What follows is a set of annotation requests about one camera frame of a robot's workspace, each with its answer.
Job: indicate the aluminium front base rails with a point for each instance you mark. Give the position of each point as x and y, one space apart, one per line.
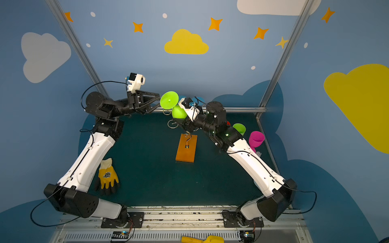
169 224

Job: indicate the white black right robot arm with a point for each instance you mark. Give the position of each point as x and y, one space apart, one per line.
278 193

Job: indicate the pink wine glass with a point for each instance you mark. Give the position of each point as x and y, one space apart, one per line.
256 139

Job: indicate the green wine glass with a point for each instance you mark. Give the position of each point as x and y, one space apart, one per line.
240 128
170 101

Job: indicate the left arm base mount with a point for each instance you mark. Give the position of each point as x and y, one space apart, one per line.
125 220

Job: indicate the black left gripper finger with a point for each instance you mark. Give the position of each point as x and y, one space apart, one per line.
146 94
147 104

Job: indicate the yellow black work glove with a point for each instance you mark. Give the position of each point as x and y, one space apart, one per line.
108 181

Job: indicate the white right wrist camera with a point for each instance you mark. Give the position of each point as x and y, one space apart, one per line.
189 107

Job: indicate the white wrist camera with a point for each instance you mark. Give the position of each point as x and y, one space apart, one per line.
134 82
189 107

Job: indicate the aluminium right corner post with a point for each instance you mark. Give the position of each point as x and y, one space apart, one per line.
293 39

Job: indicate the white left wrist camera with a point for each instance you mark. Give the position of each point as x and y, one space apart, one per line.
134 82

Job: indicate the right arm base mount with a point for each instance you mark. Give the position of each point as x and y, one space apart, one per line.
232 219

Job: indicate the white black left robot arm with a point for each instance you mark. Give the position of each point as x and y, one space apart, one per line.
70 194

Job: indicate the aluminium left corner post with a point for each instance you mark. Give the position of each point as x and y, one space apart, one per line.
66 26

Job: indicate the orange wooden rack base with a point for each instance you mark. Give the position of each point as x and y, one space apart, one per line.
187 148

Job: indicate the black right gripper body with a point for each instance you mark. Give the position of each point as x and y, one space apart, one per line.
188 118

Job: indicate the aluminium corner post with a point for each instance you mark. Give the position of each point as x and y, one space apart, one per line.
293 39
66 26

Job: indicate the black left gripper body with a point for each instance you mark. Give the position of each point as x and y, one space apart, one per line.
133 101

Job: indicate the aluminium back frame rail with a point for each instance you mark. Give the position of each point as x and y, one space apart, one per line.
228 109

